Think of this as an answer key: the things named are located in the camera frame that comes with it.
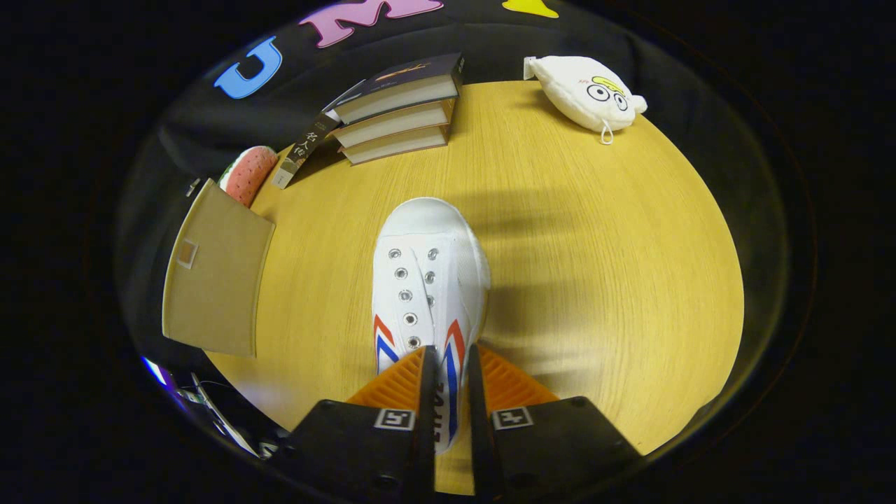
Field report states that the beige fabric storage box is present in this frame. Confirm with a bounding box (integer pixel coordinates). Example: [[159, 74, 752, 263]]
[[162, 178, 276, 359]]

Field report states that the thick book with cream pages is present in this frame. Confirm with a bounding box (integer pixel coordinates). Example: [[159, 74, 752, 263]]
[[341, 125, 451, 166], [332, 98, 457, 149]]

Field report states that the computer screen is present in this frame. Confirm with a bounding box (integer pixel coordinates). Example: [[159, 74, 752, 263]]
[[140, 356, 204, 414]]

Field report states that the white portrait cover book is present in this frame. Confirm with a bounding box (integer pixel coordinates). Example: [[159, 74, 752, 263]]
[[272, 80, 365, 190]]

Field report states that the white canvas shoe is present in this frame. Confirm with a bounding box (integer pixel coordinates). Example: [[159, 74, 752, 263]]
[[371, 197, 491, 454]]

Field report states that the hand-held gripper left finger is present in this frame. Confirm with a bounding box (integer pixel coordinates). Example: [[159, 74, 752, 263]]
[[276, 344, 438, 501]]

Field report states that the white plush pouch with face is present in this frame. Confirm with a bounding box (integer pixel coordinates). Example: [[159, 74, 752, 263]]
[[523, 55, 648, 146]]

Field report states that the black cover book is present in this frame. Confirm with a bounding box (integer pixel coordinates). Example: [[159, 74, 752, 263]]
[[325, 52, 466, 125]]

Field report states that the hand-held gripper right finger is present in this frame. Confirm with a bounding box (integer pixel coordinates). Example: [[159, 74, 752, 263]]
[[468, 343, 645, 501]]

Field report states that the watermelon slice plush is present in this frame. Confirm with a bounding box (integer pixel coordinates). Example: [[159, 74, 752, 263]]
[[218, 146, 279, 209]]

